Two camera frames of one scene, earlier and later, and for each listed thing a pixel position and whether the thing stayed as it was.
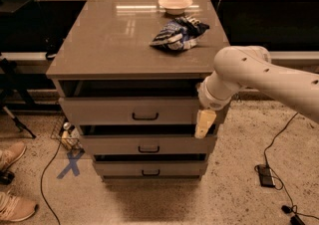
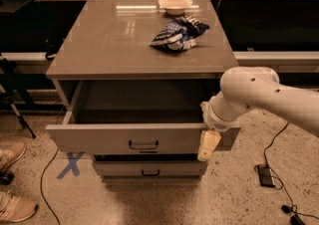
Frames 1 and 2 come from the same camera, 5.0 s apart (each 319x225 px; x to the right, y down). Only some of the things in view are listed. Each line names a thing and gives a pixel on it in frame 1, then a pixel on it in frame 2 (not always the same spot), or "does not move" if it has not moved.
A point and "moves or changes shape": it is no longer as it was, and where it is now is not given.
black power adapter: [266, 177] does not move
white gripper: [209, 100] -> [213, 121]
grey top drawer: [131, 111] moves or changes shape
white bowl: [175, 4] does not move
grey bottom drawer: [151, 167] does not move
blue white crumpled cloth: [180, 34] does not move
